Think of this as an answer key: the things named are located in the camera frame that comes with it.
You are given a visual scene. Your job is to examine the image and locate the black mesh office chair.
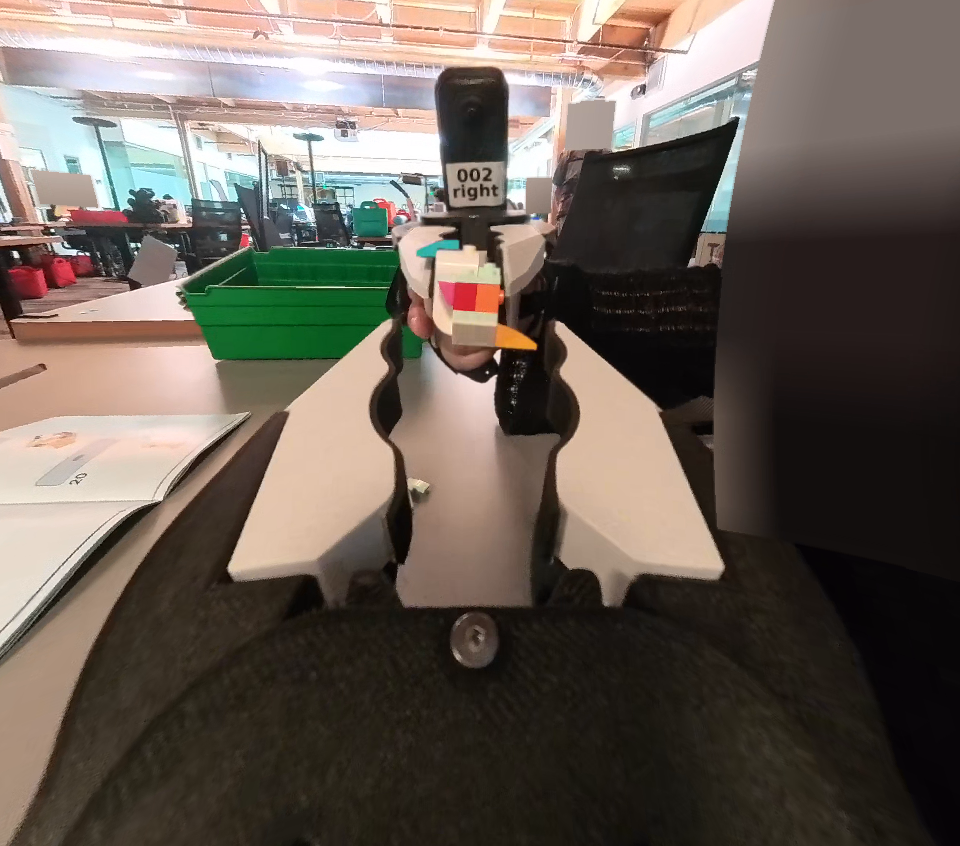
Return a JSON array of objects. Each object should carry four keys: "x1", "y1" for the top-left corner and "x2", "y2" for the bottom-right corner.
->
[{"x1": 551, "y1": 118, "x2": 741, "y2": 271}]

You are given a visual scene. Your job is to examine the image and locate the grey tilted panel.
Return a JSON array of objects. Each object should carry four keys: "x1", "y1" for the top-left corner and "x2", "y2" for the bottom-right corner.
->
[{"x1": 127, "y1": 234, "x2": 180, "y2": 292}]

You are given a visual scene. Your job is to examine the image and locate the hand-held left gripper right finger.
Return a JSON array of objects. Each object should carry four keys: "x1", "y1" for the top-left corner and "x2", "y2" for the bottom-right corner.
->
[{"x1": 531, "y1": 322, "x2": 727, "y2": 608}]

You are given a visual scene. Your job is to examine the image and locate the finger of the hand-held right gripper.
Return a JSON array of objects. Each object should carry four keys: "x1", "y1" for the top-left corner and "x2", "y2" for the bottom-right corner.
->
[
  {"x1": 489, "y1": 222, "x2": 558, "y2": 297},
  {"x1": 396, "y1": 225, "x2": 464, "y2": 307}
]

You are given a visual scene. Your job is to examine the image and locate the lego instruction booklet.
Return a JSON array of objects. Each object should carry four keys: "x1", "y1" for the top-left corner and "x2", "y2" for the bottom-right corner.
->
[{"x1": 0, "y1": 413, "x2": 252, "y2": 659}]

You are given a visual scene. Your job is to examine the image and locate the white monitor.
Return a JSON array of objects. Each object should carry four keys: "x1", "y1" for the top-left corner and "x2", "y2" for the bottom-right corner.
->
[{"x1": 30, "y1": 169, "x2": 100, "y2": 208}]

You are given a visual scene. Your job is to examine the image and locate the green stacked plastic bins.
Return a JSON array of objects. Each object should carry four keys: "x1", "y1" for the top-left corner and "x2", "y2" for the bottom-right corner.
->
[{"x1": 178, "y1": 247, "x2": 425, "y2": 361}]

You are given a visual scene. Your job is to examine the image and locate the person's right hand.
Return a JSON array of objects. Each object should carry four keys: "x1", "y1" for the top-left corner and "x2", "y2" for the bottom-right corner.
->
[{"x1": 407, "y1": 297, "x2": 500, "y2": 376}]

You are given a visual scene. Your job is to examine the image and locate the black floor lamp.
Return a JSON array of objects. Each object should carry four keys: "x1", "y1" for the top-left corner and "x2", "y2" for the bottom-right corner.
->
[{"x1": 72, "y1": 117, "x2": 121, "y2": 209}]

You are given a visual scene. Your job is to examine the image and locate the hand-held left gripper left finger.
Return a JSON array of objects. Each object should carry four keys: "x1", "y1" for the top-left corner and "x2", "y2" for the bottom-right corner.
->
[{"x1": 227, "y1": 319, "x2": 415, "y2": 605}]

